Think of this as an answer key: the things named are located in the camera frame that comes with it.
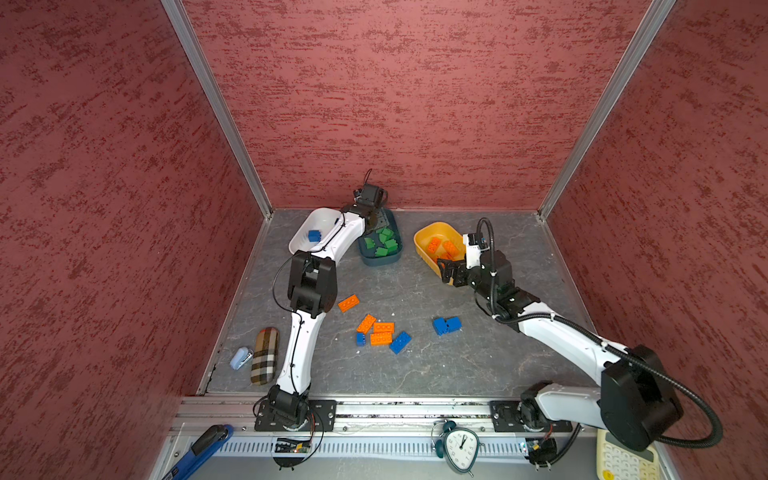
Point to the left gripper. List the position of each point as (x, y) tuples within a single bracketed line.
[(382, 220)]

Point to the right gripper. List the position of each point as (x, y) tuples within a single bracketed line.
[(460, 268)]

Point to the orange lego cluster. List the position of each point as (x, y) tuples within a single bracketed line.
[(451, 251)]

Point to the large blue lego bottom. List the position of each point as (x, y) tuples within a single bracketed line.
[(399, 343)]

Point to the orange lego diagonal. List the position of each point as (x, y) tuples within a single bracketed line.
[(366, 324)]

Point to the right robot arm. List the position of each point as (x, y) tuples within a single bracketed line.
[(633, 398)]

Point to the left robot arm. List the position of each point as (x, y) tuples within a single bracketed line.
[(312, 291)]

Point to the yellow plastic bin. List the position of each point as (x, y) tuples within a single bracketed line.
[(437, 229)]

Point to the white plastic bin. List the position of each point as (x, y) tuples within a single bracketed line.
[(318, 227)]

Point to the dark teal plastic bin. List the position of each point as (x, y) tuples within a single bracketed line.
[(386, 220)]

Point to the teal alarm clock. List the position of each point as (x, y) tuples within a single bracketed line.
[(457, 446)]

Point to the plaid pouch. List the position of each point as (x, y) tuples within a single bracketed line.
[(264, 360)]

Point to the right circuit board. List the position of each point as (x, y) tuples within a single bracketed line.
[(541, 451)]

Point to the circuit board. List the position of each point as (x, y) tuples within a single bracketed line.
[(541, 451), (292, 446)]

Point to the light blue small object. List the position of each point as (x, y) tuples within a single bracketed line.
[(240, 358)]

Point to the left circuit board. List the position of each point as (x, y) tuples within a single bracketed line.
[(292, 446)]

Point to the yellow calculator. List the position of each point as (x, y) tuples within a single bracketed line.
[(614, 461)]

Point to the blue utility knife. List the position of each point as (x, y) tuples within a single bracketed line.
[(200, 451)]

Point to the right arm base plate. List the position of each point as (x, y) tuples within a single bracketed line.
[(514, 416)]

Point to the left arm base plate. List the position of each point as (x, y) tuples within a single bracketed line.
[(312, 415)]

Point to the aluminium rail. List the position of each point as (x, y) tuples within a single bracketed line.
[(351, 415)]

